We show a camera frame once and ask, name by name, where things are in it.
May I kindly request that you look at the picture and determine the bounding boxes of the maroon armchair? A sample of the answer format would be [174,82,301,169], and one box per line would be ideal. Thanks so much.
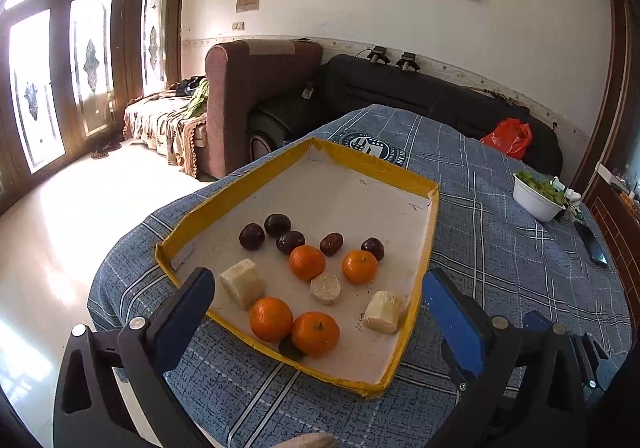
[198,39,323,179]

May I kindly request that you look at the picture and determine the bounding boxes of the wooden glass door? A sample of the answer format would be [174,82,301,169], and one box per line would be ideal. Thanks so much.
[1,0,182,208]

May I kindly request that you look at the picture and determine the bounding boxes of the green leafy vegetables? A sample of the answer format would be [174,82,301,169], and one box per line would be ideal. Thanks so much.
[516,171,565,206]

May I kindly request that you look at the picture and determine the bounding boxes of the small cream pastry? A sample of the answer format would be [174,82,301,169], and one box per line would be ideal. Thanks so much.
[363,291,402,334]

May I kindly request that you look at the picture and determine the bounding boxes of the patterned cloth covered bench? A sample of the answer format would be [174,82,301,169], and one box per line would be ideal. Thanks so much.
[122,76,209,178]

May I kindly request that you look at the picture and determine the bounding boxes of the red jujube date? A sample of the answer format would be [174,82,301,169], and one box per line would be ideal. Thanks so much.
[320,232,344,257]

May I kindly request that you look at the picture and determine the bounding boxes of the yellow rimmed white tray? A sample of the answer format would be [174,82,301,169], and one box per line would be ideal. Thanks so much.
[155,138,439,396]

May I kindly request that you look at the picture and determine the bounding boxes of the black clamp on sofa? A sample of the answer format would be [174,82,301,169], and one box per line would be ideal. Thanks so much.
[367,46,390,64]
[396,52,421,73]

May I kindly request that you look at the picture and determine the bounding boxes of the brick wooden counter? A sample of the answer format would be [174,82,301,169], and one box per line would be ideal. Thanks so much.
[569,0,640,329]

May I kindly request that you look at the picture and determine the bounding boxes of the black sofa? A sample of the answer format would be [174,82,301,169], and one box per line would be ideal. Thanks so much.
[246,54,563,175]

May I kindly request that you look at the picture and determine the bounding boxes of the dark purple plum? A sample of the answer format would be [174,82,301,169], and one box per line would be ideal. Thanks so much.
[276,230,306,256]
[360,237,385,261]
[264,214,292,238]
[239,223,266,251]

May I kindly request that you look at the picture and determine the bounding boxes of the red plastic bag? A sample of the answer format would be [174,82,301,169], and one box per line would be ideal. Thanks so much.
[480,119,534,161]

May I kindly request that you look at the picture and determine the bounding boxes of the round cream pastry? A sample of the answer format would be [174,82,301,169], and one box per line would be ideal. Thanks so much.
[309,272,342,306]

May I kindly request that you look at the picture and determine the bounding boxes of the orange mandarin with leaf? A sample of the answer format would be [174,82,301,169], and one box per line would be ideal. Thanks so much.
[279,311,341,360]

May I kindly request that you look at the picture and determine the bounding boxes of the blue plaid tablecloth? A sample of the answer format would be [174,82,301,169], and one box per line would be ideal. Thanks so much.
[87,105,632,447]

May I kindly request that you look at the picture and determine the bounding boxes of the orange mandarin in tray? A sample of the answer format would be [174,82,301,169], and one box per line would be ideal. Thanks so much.
[250,296,294,343]

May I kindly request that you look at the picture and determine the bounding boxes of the white gloved hand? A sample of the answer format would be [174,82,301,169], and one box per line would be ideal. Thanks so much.
[272,432,337,448]

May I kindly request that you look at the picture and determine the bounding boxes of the black smartphone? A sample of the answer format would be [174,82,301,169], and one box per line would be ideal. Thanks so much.
[574,220,608,269]

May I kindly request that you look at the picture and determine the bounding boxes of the white bowl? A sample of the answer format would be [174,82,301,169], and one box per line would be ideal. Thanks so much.
[513,175,565,223]

